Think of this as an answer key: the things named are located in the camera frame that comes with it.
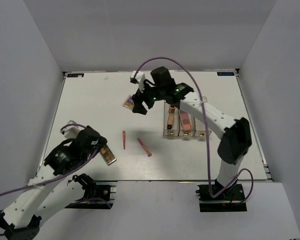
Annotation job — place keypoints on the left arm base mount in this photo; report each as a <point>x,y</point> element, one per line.
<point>98,195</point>

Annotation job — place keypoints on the black-cased brown eyeshadow palette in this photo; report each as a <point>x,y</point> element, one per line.
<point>107,155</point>

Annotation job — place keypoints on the round pink makeup brush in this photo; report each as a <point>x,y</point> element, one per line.
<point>148,153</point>

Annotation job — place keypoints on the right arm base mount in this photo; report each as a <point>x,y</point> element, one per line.
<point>229,201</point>

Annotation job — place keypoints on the glitter eyeshadow palette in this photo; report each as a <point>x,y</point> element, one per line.
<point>129,103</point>

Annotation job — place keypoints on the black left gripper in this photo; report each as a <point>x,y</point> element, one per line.
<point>102,141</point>

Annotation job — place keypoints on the blue corner label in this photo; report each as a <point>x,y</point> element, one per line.
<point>225,73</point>
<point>75,75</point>

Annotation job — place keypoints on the blue left corner label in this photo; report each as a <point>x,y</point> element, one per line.
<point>75,75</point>

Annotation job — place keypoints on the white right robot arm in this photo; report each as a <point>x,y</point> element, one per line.
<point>234,134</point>

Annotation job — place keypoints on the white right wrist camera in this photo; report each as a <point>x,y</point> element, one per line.
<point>138,77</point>

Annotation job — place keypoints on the clear three-compartment organizer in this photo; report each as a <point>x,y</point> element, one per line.
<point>178,123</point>

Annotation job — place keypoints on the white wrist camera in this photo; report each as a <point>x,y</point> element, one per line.
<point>71,129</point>
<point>138,77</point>

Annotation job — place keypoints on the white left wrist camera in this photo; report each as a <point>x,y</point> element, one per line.
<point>71,129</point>

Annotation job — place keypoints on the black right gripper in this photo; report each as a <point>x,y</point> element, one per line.
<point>138,108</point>

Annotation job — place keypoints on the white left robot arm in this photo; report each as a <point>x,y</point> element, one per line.
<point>55,185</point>

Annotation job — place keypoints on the blue right corner label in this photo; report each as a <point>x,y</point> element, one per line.
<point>225,73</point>

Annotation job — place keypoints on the pink blush palette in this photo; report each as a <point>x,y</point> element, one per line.
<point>185,121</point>

